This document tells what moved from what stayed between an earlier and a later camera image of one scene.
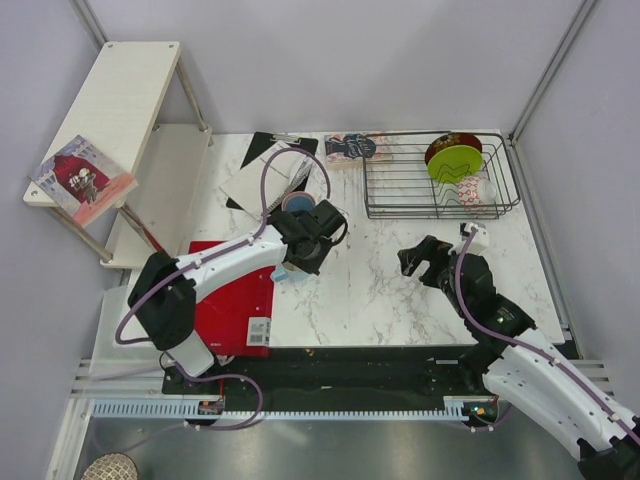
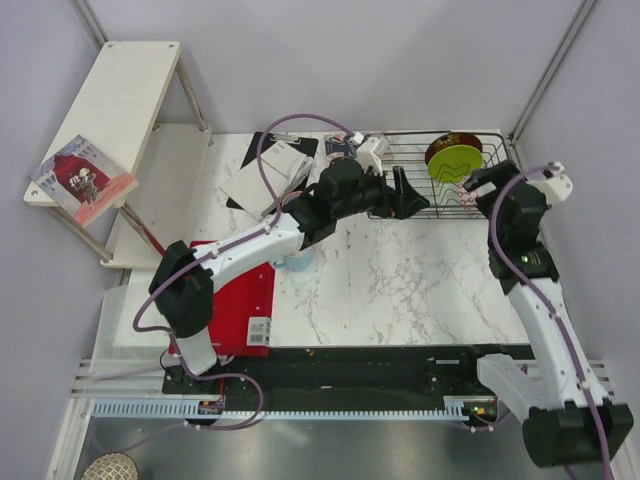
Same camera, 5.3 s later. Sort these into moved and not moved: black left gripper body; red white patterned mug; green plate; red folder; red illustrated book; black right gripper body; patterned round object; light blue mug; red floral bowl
Moved: black left gripper body; light blue mug; black right gripper body
Not moved: red folder; red white patterned mug; green plate; patterned round object; red illustrated book; red floral bowl
